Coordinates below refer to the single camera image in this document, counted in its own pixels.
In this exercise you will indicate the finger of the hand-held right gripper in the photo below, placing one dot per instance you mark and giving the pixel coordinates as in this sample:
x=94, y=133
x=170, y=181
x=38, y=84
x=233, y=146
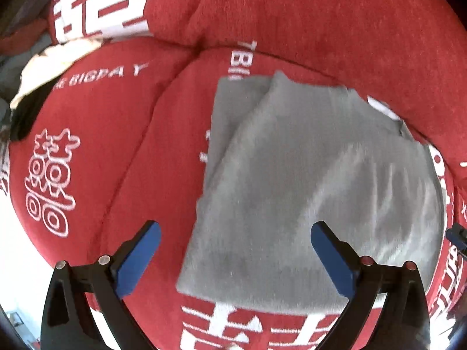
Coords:
x=458, y=235

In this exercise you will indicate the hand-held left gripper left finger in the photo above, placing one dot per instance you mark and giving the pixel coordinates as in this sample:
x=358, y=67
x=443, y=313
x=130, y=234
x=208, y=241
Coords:
x=140, y=259

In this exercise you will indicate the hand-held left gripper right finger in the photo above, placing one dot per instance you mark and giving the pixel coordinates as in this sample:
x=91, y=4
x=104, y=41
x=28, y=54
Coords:
x=334, y=259

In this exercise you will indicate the cream cloth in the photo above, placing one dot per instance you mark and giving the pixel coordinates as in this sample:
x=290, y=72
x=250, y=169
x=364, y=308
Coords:
x=54, y=60

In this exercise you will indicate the grey sweater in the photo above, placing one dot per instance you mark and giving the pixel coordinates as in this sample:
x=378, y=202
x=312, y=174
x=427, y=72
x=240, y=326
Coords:
x=292, y=189

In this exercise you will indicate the red printed sofa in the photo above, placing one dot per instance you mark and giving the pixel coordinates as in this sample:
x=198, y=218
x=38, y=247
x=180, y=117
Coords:
x=292, y=18

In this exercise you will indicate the black cloth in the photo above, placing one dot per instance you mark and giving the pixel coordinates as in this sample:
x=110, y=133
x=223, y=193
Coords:
x=27, y=111

